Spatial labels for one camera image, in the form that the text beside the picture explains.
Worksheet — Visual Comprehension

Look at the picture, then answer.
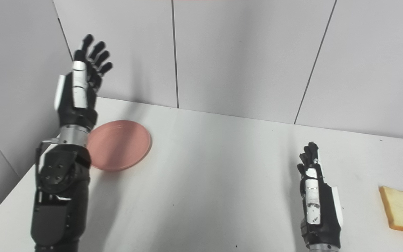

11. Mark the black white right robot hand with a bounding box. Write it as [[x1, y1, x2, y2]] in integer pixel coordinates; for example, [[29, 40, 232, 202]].
[[297, 142, 344, 247]]

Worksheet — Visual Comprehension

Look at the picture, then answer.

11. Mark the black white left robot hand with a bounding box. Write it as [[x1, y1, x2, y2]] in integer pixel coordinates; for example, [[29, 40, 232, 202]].
[[54, 34, 114, 132]]

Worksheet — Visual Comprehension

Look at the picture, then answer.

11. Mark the pink round plate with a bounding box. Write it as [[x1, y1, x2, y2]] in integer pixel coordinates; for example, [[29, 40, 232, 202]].
[[87, 120, 152, 172]]

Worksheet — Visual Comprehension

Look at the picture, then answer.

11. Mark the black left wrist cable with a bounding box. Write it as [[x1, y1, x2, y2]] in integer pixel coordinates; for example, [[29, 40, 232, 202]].
[[35, 138, 62, 175]]

